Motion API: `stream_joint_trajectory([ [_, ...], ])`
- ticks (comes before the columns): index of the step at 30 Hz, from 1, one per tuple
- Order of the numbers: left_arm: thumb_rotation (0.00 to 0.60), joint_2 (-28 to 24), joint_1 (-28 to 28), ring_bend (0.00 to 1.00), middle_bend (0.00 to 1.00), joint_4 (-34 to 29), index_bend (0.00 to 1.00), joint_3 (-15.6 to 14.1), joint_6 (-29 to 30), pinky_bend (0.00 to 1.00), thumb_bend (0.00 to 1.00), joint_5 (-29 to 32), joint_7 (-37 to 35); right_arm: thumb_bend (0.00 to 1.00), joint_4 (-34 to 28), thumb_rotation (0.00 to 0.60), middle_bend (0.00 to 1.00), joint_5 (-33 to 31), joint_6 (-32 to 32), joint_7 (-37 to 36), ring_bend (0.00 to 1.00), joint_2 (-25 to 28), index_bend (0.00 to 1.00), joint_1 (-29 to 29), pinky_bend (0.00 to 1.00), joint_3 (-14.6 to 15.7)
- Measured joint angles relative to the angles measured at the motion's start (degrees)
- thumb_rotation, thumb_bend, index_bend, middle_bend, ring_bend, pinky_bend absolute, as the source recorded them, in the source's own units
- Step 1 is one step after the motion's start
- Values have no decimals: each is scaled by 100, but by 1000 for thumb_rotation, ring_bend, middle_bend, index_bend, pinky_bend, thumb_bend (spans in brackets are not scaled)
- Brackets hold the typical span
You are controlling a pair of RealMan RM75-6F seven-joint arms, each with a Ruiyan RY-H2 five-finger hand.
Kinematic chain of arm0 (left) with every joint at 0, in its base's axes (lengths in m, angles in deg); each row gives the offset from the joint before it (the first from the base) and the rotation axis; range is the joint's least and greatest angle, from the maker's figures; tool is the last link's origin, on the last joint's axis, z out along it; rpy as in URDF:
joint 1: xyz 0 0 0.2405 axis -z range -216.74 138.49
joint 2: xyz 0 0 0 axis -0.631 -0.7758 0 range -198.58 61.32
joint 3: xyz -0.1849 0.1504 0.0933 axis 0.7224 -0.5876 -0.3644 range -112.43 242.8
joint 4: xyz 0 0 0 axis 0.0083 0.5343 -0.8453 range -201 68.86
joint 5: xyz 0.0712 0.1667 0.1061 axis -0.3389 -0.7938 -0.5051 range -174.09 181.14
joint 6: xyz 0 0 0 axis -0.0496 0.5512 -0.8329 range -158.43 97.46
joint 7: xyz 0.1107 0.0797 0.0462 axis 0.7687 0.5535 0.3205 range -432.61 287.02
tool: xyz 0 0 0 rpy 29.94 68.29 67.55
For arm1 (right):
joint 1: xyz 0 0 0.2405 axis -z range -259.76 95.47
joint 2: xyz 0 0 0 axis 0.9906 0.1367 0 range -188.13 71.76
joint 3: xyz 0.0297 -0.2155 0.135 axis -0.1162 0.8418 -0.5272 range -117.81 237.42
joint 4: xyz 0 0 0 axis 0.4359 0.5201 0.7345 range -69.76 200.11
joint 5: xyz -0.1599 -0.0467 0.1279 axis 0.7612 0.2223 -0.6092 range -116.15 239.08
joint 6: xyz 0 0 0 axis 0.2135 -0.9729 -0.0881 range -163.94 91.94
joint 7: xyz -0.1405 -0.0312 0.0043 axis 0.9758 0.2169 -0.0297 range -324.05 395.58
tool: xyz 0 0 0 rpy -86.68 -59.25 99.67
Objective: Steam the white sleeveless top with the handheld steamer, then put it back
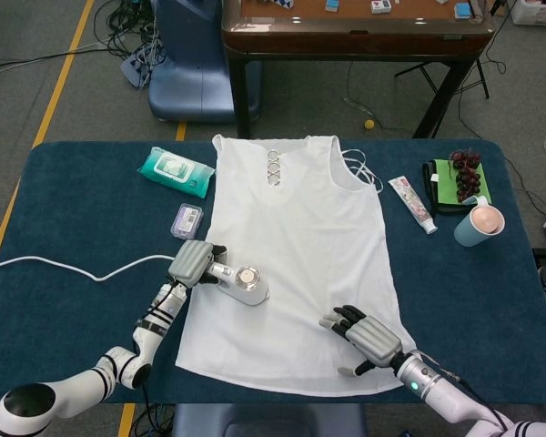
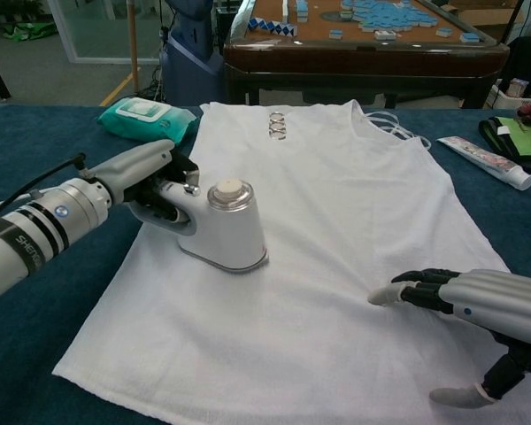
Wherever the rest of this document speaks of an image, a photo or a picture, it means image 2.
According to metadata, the black bag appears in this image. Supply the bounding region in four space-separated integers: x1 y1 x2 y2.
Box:
497 36 531 97

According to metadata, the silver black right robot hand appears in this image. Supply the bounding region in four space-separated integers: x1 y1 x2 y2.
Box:
366 267 531 406

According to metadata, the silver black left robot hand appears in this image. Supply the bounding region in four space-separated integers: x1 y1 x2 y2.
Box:
88 139 201 222

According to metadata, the black and green pouch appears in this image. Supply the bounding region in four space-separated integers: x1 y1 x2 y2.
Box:
477 115 531 174

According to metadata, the green wet wipes pack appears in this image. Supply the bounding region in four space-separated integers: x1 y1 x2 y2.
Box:
96 97 200 147

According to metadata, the white toothpaste tube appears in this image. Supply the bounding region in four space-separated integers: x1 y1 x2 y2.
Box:
435 135 531 192

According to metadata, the blue mahjong tile pile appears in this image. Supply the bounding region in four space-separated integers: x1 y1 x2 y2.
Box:
338 0 431 33

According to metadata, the white sleeveless top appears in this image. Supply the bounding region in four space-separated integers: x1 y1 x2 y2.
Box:
50 99 531 425

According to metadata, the white storage basket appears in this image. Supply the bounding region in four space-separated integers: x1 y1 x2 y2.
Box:
486 78 531 110

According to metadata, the brown wooden mahjong table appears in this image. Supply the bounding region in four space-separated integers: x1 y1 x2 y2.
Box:
223 0 512 110

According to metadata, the wooden pole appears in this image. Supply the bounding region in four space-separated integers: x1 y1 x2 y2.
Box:
127 0 142 92

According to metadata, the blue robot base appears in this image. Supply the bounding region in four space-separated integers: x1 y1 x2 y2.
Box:
161 0 226 106

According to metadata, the green bag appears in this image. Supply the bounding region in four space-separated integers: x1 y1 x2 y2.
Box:
0 21 50 43

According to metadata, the white handheld steam iron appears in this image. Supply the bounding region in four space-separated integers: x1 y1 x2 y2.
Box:
132 177 271 272

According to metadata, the blue white snake puzzle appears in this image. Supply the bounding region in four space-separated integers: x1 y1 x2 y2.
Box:
246 15 298 37

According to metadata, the dark blue table cover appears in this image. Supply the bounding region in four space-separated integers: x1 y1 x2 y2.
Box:
0 104 531 425

